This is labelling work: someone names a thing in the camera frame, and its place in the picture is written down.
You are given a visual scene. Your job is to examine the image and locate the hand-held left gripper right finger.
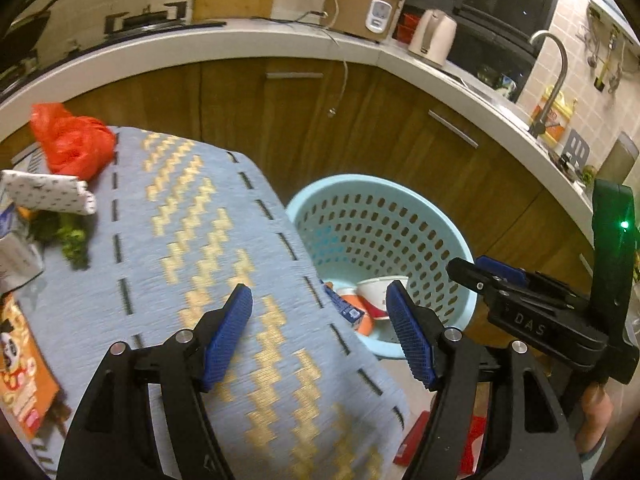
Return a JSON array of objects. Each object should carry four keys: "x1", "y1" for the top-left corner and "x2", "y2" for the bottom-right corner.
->
[{"x1": 386, "y1": 280, "x2": 583, "y2": 480}]

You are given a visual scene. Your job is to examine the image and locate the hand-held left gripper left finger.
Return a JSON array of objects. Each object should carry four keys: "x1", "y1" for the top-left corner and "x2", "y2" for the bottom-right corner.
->
[{"x1": 55, "y1": 284, "x2": 253, "y2": 480}]

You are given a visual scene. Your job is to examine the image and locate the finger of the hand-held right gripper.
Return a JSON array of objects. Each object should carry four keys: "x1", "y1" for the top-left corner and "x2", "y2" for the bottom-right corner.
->
[
  {"x1": 446, "y1": 257, "x2": 501, "y2": 302},
  {"x1": 475, "y1": 255, "x2": 531, "y2": 284}
]

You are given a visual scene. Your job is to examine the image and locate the light blue perforated basket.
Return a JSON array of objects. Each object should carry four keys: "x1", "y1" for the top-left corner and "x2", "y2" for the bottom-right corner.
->
[{"x1": 285, "y1": 174, "x2": 478, "y2": 360}]

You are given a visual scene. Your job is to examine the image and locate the green leafy vegetable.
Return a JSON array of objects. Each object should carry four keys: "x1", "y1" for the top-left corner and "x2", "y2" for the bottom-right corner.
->
[{"x1": 27, "y1": 210, "x2": 91, "y2": 268}]

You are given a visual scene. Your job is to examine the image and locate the orange snack packet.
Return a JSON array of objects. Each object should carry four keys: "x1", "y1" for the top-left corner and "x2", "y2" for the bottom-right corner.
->
[{"x1": 0, "y1": 292, "x2": 62, "y2": 443}]

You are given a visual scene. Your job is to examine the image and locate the silver foil wrapper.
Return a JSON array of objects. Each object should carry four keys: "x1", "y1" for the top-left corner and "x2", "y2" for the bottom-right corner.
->
[{"x1": 0, "y1": 232, "x2": 46, "y2": 293}]

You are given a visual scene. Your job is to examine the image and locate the white patterned packet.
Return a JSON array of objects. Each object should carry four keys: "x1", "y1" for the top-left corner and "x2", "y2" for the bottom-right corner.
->
[{"x1": 0, "y1": 169, "x2": 98, "y2": 216}]

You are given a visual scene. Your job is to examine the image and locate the red plastic bag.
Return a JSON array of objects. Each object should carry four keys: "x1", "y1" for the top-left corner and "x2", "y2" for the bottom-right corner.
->
[{"x1": 30, "y1": 102, "x2": 117, "y2": 181}]

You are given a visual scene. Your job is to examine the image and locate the person's right hand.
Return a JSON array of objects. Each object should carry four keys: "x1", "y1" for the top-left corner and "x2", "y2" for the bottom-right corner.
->
[{"x1": 575, "y1": 382, "x2": 613, "y2": 458}]

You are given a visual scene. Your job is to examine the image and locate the white paper cup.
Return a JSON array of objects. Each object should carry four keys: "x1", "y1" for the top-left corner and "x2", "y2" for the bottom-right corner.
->
[{"x1": 356, "y1": 276, "x2": 411, "y2": 321}]

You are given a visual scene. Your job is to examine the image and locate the red paper on floor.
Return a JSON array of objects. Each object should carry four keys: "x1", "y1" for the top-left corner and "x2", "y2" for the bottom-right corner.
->
[{"x1": 392, "y1": 400, "x2": 488, "y2": 476}]

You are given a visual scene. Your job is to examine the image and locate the blue patterned tablecloth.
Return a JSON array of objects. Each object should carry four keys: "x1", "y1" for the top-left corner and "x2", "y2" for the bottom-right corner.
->
[{"x1": 0, "y1": 125, "x2": 411, "y2": 480}]

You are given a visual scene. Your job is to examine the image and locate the dark knife rack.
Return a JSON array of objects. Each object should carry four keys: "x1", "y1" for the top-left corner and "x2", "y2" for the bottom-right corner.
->
[{"x1": 562, "y1": 127, "x2": 591, "y2": 171}]

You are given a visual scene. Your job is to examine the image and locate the yellow oil bottle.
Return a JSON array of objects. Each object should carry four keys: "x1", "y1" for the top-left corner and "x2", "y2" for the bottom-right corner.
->
[{"x1": 530, "y1": 85, "x2": 578, "y2": 146}]

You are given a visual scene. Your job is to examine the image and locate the steel kitchen faucet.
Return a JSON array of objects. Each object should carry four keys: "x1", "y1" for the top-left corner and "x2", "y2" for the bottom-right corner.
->
[{"x1": 527, "y1": 30, "x2": 571, "y2": 138}]

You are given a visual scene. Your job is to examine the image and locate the wooden base cabinet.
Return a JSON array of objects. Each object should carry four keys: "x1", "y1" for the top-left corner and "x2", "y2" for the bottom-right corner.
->
[{"x1": 0, "y1": 55, "x2": 601, "y2": 411}]

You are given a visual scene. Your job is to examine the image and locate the cream electric kettle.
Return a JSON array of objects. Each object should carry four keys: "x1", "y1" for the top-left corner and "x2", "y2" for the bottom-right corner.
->
[{"x1": 407, "y1": 8, "x2": 458, "y2": 68}]

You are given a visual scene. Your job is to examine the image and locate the red bowls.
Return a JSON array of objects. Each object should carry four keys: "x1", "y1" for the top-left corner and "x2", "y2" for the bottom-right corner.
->
[{"x1": 397, "y1": 12, "x2": 421, "y2": 43}]

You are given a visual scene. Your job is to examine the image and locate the beige rice cooker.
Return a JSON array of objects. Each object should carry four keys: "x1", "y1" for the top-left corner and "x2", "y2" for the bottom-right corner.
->
[{"x1": 322, "y1": 0, "x2": 405, "y2": 43}]

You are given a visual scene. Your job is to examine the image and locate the black gas stove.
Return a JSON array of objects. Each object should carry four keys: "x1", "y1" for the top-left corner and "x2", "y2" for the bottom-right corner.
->
[{"x1": 102, "y1": 1, "x2": 228, "y2": 36}]

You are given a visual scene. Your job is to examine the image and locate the black wok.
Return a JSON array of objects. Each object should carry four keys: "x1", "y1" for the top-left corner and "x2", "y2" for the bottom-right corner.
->
[{"x1": 0, "y1": 0, "x2": 78, "y2": 61}]

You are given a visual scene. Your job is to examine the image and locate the white power cable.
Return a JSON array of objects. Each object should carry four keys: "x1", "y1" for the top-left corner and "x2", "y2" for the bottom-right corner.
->
[{"x1": 305, "y1": 0, "x2": 351, "y2": 117}]

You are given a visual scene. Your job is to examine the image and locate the wall utensil rack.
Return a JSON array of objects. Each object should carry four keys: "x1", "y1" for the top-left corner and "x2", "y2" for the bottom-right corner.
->
[{"x1": 585, "y1": 0, "x2": 640, "y2": 93}]

